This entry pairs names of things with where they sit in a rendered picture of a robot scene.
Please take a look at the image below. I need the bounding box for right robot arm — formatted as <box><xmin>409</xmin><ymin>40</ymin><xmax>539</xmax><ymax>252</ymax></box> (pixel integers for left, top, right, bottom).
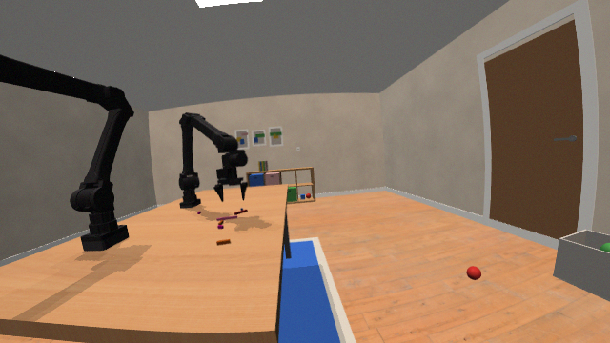
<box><xmin>0</xmin><ymin>54</ymin><xmax>134</xmax><ymax>242</ymax></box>

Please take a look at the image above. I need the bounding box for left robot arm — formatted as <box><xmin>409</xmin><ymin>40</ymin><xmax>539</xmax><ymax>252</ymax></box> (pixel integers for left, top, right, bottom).
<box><xmin>179</xmin><ymin>112</ymin><xmax>248</xmax><ymax>206</ymax></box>

